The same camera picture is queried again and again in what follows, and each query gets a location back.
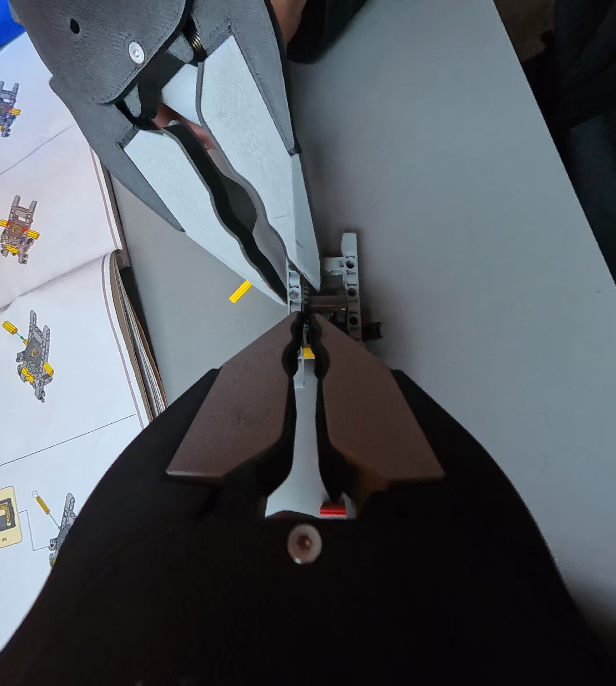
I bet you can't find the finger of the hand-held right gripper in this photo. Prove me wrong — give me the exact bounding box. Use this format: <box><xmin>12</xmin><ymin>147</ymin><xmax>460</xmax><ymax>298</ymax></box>
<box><xmin>123</xmin><ymin>122</ymin><xmax>288</xmax><ymax>307</ymax></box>
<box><xmin>197</xmin><ymin>35</ymin><xmax>322</xmax><ymax>294</ymax></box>

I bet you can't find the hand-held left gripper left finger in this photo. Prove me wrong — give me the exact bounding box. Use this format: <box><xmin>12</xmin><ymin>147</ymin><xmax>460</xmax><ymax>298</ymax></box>
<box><xmin>166</xmin><ymin>311</ymin><xmax>304</xmax><ymax>496</ymax></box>

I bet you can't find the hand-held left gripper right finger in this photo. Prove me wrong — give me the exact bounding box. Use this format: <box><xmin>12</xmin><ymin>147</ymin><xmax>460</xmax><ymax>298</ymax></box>
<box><xmin>309</xmin><ymin>313</ymin><xmax>446</xmax><ymax>504</ymax></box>

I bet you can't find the grey lego frame assembly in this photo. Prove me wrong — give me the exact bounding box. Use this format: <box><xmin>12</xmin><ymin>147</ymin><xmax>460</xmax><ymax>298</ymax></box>
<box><xmin>285</xmin><ymin>232</ymin><xmax>385</xmax><ymax>388</ymax></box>

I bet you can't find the white lego instruction booklet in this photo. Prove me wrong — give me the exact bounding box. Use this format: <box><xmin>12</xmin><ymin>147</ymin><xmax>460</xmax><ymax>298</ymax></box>
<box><xmin>0</xmin><ymin>43</ymin><xmax>170</xmax><ymax>677</ymax></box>

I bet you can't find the person's right hand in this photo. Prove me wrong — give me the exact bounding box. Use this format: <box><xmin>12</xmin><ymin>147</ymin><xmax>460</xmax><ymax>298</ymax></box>
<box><xmin>155</xmin><ymin>104</ymin><xmax>218</xmax><ymax>152</ymax></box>

